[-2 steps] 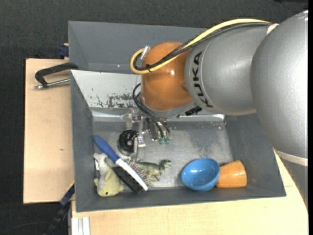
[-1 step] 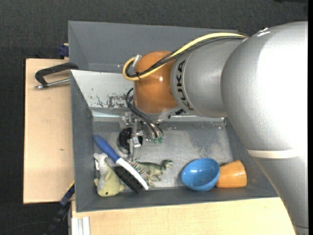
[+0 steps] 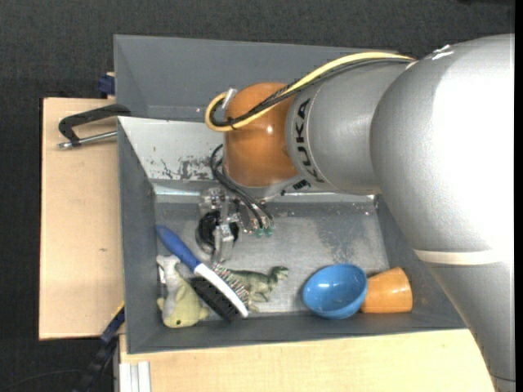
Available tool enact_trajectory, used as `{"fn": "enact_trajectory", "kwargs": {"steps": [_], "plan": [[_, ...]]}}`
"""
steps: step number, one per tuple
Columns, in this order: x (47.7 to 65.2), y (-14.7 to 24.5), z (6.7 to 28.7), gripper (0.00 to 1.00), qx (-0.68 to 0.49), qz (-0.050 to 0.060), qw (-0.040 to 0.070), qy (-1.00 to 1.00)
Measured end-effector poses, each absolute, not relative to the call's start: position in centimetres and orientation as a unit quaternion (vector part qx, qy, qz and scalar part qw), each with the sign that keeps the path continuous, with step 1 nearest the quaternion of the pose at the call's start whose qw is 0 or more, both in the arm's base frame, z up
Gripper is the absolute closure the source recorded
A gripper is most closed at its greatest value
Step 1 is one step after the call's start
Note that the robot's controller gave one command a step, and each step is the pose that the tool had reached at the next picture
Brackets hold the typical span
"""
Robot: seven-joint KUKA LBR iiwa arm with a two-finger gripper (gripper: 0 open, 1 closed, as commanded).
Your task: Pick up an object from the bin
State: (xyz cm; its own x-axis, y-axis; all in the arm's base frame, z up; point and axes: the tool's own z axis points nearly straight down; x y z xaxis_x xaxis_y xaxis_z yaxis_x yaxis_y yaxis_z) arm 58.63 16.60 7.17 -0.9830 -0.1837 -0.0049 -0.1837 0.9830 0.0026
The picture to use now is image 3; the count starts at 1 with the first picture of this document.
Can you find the orange cup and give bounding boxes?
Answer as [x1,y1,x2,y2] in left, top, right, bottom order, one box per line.
[360,266,414,315]

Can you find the blue bowl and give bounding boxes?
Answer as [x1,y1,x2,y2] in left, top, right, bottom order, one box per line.
[302,263,369,320]

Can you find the grey metal bin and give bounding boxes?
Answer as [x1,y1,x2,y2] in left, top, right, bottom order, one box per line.
[112,33,469,354]

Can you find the green toy dinosaur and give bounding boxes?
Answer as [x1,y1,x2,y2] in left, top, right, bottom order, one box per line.
[223,265,289,304]

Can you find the pale yellow plush toy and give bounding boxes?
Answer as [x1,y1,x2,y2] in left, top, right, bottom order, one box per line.
[156,254,212,329]

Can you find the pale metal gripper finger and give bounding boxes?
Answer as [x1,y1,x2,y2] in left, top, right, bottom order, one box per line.
[211,222,235,263]
[226,212,244,245]

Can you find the pale wood flat board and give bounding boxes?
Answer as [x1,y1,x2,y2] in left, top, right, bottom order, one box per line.
[38,96,125,341]

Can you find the blue and white brush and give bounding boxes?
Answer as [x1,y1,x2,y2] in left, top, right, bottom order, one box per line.
[155,225,250,323]

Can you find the black and clear round object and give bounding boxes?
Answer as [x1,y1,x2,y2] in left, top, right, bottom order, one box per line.
[194,212,243,261]

